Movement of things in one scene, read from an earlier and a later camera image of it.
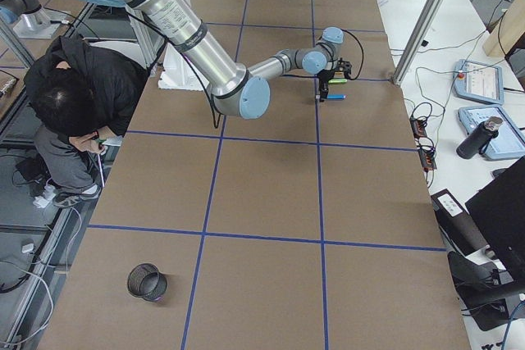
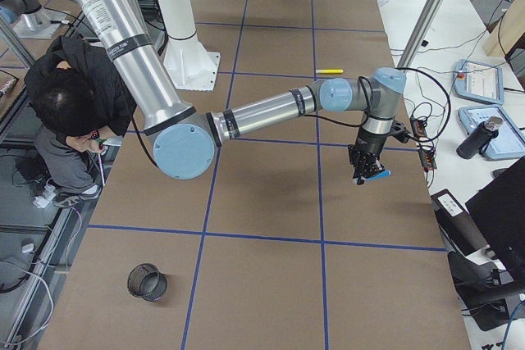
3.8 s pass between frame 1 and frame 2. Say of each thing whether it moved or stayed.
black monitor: stayed
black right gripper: moved
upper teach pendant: stayed
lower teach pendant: stayed
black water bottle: stayed
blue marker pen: moved
